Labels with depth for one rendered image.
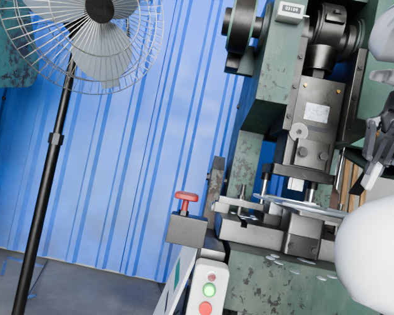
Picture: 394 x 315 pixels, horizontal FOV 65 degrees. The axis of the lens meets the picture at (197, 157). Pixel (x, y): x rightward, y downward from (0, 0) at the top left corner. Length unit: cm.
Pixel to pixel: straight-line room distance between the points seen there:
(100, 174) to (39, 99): 68
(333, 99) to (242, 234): 49
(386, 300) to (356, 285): 2
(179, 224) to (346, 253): 52
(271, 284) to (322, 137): 45
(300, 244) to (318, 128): 35
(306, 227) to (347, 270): 58
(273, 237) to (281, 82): 44
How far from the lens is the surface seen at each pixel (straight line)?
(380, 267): 30
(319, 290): 89
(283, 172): 98
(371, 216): 32
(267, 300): 86
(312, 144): 97
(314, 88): 103
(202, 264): 70
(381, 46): 68
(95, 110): 231
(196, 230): 78
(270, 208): 100
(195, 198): 76
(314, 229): 91
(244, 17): 105
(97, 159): 226
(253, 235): 90
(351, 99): 102
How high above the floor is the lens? 83
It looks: 2 degrees up
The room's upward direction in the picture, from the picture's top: 12 degrees clockwise
